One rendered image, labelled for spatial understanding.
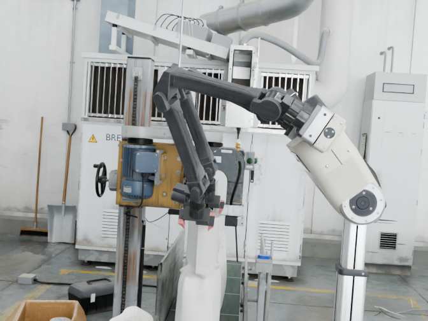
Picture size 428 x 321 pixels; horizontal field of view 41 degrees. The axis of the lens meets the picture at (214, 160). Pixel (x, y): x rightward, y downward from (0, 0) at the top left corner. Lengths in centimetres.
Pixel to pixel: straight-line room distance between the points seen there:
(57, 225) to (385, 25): 447
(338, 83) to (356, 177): 389
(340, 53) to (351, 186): 395
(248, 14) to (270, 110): 354
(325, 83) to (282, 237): 160
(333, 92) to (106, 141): 230
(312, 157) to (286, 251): 370
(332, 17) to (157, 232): 275
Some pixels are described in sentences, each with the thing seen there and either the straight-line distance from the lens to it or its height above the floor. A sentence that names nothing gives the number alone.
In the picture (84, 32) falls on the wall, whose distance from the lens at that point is 716.
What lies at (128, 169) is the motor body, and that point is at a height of 122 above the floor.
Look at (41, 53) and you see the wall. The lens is 729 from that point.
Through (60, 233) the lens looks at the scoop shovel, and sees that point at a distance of 694.
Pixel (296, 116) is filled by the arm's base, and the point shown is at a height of 148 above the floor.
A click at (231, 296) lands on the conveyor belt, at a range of 371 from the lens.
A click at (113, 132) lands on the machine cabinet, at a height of 133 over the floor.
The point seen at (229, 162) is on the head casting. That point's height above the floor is 127.
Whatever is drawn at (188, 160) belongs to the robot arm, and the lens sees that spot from 205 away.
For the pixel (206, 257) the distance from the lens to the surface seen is 242.
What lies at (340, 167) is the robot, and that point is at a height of 132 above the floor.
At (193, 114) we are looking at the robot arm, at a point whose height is 148.
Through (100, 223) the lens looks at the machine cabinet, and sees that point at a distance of 574.
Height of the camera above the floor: 142
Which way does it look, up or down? 3 degrees down
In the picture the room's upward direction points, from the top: 4 degrees clockwise
